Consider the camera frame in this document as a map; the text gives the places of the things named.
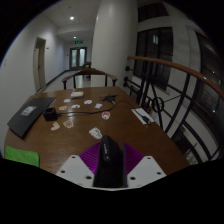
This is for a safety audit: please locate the black computer mouse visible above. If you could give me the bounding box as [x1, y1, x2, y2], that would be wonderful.
[92, 135, 129, 189]

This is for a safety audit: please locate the dark framed window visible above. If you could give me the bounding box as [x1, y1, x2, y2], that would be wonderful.
[133, 27, 175, 91]

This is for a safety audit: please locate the large white paper sticker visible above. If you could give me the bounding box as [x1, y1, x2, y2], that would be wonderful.
[88, 126, 103, 140]

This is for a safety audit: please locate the small white box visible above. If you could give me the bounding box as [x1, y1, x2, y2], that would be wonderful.
[70, 91, 85, 99]

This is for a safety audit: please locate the red and white sticker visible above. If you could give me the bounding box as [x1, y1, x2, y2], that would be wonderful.
[101, 110, 112, 121]

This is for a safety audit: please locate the green mouse pad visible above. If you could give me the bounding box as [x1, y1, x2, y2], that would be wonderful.
[4, 145, 41, 168]

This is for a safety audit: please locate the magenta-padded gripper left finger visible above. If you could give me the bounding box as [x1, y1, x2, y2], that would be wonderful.
[54, 141, 103, 188]

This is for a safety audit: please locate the small black cube box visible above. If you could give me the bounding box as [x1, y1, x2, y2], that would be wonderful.
[42, 106, 60, 122]

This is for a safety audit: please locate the black railing with wooden handrail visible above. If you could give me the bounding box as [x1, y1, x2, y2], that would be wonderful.
[124, 54, 224, 165]

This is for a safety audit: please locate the side door in wall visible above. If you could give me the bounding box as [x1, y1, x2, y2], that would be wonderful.
[32, 36, 48, 90]

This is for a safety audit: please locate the black closed laptop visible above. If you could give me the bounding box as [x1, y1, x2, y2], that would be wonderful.
[6, 96, 57, 140]

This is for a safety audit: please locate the wooden armchair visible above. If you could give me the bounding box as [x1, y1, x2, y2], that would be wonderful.
[61, 67, 119, 91]

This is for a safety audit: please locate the glass double door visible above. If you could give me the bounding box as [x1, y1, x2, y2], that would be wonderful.
[69, 46, 88, 71]

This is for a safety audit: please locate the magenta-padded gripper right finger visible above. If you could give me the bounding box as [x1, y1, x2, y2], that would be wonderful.
[123, 142, 167, 189]

